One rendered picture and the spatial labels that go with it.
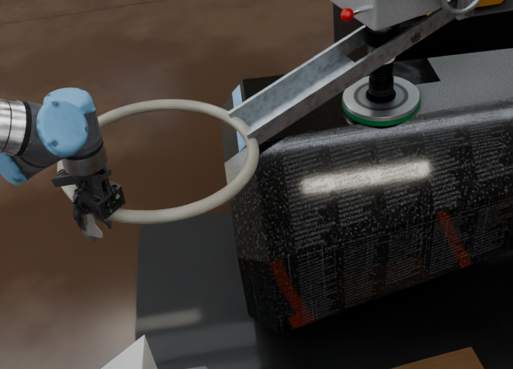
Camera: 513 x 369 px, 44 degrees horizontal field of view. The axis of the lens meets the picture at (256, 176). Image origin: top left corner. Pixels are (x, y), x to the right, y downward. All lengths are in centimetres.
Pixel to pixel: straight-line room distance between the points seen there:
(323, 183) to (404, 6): 51
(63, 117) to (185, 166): 194
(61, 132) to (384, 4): 82
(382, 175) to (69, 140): 96
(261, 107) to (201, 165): 131
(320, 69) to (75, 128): 83
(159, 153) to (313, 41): 125
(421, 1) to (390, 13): 9
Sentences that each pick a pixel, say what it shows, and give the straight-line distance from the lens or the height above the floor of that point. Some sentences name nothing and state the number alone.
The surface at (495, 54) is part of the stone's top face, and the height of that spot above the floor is 81.
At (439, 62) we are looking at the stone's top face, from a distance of 203.
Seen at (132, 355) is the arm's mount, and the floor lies 104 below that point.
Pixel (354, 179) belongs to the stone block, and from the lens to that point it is 174.
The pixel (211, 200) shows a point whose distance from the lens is 139.
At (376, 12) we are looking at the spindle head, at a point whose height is 116.
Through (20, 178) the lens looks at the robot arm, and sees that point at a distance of 119.
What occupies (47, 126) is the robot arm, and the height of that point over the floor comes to 130.
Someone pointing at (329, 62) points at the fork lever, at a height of 96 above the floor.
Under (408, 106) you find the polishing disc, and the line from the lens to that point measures 178.
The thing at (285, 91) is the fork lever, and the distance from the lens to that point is 169.
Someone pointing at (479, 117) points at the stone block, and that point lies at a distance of 185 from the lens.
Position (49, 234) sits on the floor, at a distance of 286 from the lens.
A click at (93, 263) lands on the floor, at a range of 265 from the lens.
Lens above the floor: 185
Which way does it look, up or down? 41 degrees down
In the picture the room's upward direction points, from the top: 8 degrees counter-clockwise
